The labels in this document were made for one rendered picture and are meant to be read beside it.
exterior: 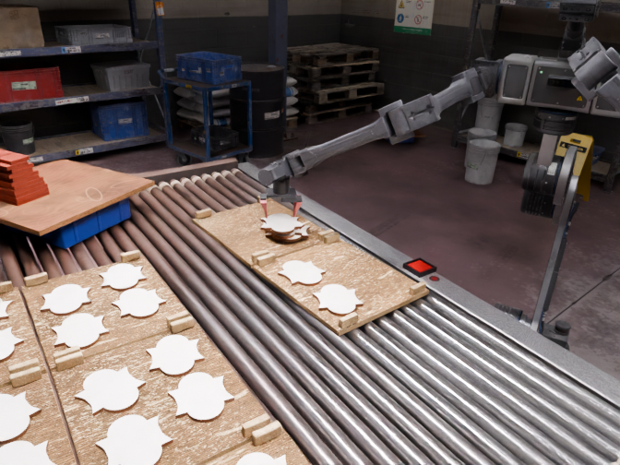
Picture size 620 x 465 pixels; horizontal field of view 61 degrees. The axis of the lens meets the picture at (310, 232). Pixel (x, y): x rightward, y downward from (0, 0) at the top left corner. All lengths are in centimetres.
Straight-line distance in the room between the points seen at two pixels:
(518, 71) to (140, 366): 149
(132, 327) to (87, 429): 33
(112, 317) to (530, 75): 150
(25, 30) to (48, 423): 464
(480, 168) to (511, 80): 330
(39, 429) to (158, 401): 23
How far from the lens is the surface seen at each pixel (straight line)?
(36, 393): 131
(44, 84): 555
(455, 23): 699
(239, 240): 180
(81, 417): 122
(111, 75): 574
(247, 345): 136
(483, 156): 520
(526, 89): 197
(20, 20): 555
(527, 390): 135
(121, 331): 142
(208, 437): 112
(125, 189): 201
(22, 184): 198
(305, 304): 147
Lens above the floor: 176
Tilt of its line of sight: 26 degrees down
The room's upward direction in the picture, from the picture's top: 2 degrees clockwise
